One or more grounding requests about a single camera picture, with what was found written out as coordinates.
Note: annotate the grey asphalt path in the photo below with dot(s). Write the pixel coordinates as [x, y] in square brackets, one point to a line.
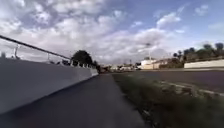
[90, 103]

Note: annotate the long white wall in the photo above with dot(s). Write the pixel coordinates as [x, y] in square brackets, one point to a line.
[206, 64]

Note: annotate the green grass verge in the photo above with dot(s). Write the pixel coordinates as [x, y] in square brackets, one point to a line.
[166, 106]

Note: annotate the grey asphalt road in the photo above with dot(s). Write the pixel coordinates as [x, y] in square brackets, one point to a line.
[200, 80]

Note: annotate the dark tree behind wall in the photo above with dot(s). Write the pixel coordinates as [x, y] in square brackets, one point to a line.
[81, 57]

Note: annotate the pale kerb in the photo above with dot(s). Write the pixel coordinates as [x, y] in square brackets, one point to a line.
[186, 86]

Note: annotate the row of trees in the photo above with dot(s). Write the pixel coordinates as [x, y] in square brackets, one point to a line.
[206, 51]

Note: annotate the pale building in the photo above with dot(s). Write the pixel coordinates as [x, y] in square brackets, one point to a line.
[148, 63]

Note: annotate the white wall with railing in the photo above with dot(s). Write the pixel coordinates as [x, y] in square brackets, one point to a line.
[33, 80]

